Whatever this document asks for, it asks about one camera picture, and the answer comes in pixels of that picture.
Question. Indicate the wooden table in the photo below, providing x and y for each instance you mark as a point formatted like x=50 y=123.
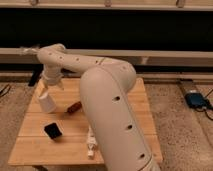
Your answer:
x=57 y=138

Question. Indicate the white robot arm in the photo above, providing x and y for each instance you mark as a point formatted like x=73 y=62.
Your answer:
x=104 y=85

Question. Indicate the black eraser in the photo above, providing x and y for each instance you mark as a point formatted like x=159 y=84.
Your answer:
x=52 y=130

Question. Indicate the blue power adapter box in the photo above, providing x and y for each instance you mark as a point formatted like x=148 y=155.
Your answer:
x=196 y=100

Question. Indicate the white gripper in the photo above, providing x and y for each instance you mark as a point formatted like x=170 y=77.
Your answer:
x=51 y=76

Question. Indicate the white ceramic cup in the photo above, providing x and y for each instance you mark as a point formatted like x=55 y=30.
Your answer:
x=46 y=103

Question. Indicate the white tube with cap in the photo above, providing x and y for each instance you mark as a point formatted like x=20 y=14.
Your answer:
x=91 y=143

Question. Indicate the black table leg stand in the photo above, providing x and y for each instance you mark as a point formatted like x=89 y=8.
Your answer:
x=34 y=78

